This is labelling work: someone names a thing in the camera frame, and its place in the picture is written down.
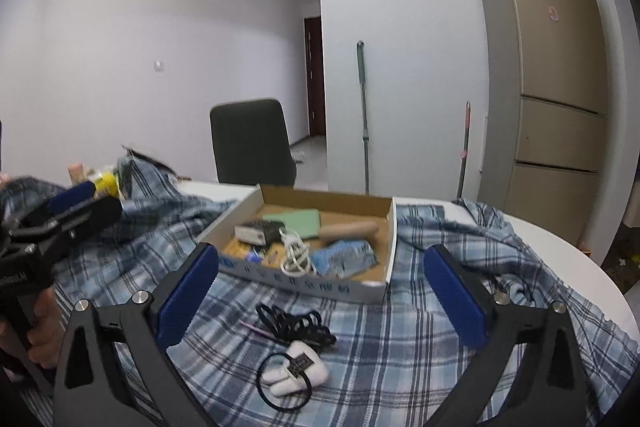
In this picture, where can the pink thin stick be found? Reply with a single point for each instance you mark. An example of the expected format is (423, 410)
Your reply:
(258, 330)

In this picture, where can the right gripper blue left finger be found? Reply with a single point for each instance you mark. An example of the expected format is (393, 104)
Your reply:
(179, 295)

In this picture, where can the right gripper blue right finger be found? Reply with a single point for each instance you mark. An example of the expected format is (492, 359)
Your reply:
(465, 300)

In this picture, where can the light blue tissue pack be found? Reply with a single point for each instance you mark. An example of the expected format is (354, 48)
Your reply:
(344, 259)

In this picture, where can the dark wooden door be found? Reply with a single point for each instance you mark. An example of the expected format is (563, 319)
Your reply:
(315, 77)

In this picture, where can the white wall switch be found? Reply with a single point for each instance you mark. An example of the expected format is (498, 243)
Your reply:
(158, 66)

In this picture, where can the black Face tissue pack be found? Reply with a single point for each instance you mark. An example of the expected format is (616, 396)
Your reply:
(259, 232)

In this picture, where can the dark grey chair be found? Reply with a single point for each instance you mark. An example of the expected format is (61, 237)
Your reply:
(250, 143)

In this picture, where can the gold refrigerator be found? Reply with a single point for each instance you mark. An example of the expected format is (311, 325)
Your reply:
(547, 122)

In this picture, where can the blue plaid shirt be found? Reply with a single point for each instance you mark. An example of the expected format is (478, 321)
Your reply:
(393, 363)

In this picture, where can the person's left hand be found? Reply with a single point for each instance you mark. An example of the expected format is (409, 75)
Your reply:
(46, 337)

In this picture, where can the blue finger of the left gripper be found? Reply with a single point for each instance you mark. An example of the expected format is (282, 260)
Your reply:
(72, 197)
(87, 219)

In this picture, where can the yellow blue flat packet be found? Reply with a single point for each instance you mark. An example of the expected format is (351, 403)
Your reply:
(268, 256)

